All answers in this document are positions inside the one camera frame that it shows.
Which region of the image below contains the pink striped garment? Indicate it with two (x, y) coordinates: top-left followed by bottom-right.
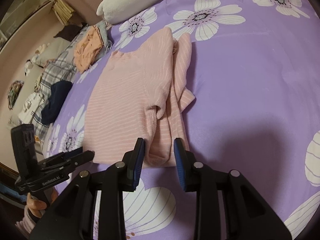
(83, 27), (195, 167)

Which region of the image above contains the left hand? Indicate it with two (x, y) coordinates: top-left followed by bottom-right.
(26, 193), (47, 218)

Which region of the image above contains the white patterned garment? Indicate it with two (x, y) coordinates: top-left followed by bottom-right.
(18, 92), (44, 124)

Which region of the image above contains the dark navy garment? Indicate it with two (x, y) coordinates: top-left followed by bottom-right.
(41, 80), (73, 125)

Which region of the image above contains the plaid shirt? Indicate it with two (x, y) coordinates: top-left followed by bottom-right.
(31, 25), (89, 141)

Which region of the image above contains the orange folded garment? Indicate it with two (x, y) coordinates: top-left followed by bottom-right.
(74, 25), (104, 73)

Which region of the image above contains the dark brown garment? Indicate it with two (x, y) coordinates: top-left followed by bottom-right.
(54, 24), (83, 42)

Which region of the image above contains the grey folded garment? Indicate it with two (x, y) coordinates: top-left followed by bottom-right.
(85, 20), (112, 57)

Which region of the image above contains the purple floral bed sheet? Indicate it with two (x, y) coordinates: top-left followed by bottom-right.
(42, 0), (320, 240)

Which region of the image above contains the stack of books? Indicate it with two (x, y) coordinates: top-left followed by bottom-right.
(52, 0), (75, 25)

